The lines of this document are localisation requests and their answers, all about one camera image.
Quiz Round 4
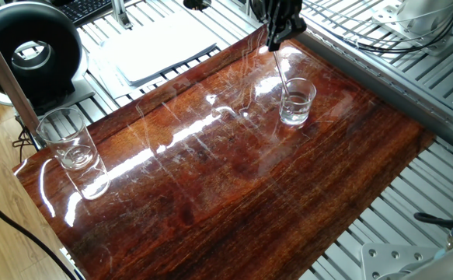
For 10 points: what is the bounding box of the white paper stack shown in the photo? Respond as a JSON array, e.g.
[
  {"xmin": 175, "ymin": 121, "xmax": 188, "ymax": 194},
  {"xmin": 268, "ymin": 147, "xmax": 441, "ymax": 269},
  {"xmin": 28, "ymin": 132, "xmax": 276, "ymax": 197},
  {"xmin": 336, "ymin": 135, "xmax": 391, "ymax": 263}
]
[{"xmin": 88, "ymin": 11, "xmax": 219, "ymax": 98}]

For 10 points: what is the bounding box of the clear glass stirring rod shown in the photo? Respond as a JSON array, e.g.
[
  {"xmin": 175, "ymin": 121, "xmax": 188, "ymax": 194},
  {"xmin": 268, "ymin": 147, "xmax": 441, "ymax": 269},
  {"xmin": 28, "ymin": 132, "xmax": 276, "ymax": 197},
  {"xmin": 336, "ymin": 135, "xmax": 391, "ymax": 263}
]
[{"xmin": 272, "ymin": 50, "xmax": 291, "ymax": 98}]

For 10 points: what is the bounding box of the aluminium frame post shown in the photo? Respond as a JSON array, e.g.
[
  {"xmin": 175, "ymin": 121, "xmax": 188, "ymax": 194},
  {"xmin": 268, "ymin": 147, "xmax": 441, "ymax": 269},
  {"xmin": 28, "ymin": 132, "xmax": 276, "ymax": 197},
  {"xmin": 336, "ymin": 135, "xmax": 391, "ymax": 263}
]
[{"xmin": 0, "ymin": 15, "xmax": 43, "ymax": 149}]

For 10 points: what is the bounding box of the black power cable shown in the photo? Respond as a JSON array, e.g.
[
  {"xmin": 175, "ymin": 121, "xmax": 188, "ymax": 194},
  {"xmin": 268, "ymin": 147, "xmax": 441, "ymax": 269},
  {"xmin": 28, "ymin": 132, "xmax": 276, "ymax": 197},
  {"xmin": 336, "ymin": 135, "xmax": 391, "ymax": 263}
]
[{"xmin": 0, "ymin": 188, "xmax": 79, "ymax": 280}]

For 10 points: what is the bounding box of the glossy wood-grain table mat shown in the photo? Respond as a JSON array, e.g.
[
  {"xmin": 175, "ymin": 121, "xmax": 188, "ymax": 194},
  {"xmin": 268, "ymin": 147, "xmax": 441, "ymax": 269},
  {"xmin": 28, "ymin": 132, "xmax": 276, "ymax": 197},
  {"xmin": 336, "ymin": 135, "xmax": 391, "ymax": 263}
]
[{"xmin": 12, "ymin": 23, "xmax": 436, "ymax": 280}]

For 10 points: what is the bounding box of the white cylindrical base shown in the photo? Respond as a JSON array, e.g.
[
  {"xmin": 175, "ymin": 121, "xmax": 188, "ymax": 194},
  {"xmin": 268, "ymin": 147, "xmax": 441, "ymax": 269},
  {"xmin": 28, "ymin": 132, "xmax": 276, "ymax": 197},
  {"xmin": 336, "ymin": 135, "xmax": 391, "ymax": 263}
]
[{"xmin": 396, "ymin": 0, "xmax": 453, "ymax": 36}]

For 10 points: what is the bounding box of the black ring-shaped device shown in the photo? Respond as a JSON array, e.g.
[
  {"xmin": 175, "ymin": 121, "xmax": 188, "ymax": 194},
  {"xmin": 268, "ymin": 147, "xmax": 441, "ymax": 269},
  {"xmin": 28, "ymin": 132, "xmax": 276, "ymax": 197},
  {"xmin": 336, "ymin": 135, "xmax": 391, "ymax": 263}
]
[{"xmin": 0, "ymin": 1, "xmax": 96, "ymax": 117}]

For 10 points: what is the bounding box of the grey aluminium table beam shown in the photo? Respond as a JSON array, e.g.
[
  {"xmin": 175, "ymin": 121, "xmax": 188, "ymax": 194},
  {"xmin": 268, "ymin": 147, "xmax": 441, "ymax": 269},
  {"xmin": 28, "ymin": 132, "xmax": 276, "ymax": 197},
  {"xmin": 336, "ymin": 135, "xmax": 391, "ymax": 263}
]
[{"xmin": 295, "ymin": 23, "xmax": 453, "ymax": 159}]

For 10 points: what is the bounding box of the large empty glass beaker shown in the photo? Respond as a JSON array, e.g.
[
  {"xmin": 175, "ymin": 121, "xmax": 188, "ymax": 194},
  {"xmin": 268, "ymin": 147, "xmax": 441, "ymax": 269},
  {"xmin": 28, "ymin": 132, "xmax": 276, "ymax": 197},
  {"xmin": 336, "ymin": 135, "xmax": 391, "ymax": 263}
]
[{"xmin": 35, "ymin": 107, "xmax": 101, "ymax": 174}]

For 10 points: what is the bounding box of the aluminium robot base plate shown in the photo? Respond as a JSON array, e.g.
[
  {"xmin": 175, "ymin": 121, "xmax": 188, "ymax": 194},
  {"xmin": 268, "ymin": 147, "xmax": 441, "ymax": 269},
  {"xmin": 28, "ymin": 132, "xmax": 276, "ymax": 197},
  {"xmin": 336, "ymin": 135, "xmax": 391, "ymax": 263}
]
[{"xmin": 361, "ymin": 243, "xmax": 441, "ymax": 280}]

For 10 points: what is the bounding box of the small glass beaker with water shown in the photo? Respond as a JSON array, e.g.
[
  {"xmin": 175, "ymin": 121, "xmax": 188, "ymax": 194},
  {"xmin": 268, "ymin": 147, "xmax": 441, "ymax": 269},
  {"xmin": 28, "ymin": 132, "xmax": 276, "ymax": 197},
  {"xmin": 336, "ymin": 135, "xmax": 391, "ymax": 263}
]
[{"xmin": 279, "ymin": 76, "xmax": 318, "ymax": 126}]

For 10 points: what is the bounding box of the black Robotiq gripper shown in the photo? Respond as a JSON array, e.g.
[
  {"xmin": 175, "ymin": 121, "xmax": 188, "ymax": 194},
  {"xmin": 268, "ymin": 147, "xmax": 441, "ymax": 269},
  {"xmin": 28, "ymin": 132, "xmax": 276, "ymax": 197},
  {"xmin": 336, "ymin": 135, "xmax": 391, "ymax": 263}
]
[{"xmin": 263, "ymin": 0, "xmax": 308, "ymax": 53}]

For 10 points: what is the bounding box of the black cable bundle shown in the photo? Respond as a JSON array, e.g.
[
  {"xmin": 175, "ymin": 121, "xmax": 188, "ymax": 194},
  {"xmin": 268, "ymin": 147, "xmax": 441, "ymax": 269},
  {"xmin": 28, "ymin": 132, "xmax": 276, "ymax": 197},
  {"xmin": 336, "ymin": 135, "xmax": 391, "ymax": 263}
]
[{"xmin": 249, "ymin": 0, "xmax": 453, "ymax": 54}]

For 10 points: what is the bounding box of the black keyboard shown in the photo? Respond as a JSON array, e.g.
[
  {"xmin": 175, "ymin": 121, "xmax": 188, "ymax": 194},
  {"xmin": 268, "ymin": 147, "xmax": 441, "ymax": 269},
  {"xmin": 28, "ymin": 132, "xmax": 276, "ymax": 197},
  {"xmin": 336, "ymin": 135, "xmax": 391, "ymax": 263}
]
[{"xmin": 57, "ymin": 0, "xmax": 114, "ymax": 26}]

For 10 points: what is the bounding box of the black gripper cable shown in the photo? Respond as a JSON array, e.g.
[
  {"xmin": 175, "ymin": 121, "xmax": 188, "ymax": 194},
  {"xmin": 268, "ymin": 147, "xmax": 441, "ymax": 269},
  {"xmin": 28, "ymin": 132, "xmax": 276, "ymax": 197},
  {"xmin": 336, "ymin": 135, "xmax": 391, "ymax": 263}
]
[{"xmin": 413, "ymin": 212, "xmax": 453, "ymax": 250}]

